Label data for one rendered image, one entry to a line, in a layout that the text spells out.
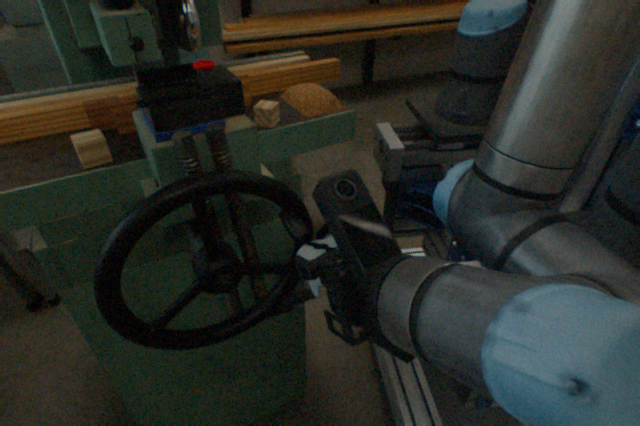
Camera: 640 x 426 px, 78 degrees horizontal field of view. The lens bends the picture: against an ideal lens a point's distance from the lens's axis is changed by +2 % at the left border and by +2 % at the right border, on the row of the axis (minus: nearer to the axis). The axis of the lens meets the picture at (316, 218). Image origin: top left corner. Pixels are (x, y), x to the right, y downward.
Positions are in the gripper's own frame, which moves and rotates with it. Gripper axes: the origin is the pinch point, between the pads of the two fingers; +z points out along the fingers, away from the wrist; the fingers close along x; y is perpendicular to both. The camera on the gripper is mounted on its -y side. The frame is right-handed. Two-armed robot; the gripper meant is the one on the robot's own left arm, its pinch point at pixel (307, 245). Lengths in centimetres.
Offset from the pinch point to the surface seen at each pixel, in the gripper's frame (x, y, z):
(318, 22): 121, -86, 191
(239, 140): -2.3, -15.2, 7.6
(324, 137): 16.6, -12.7, 20.0
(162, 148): -12.1, -16.4, 6.9
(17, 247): -57, -5, 121
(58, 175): -25.0, -17.2, 18.9
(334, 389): 18, 63, 61
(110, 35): -12.5, -34.7, 20.4
